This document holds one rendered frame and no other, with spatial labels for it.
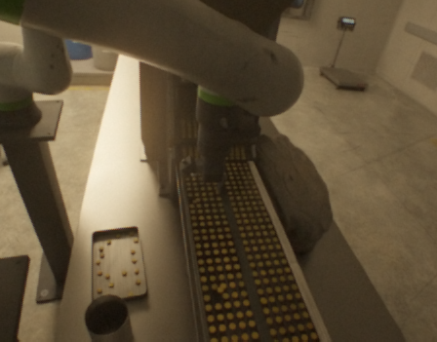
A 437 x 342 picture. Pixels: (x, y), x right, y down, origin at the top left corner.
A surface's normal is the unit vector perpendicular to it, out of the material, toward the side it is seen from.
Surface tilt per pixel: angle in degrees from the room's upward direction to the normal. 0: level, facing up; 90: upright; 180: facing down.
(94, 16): 107
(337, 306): 0
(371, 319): 0
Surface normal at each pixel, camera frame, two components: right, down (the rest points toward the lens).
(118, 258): 0.12, -0.80
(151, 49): 0.25, 0.85
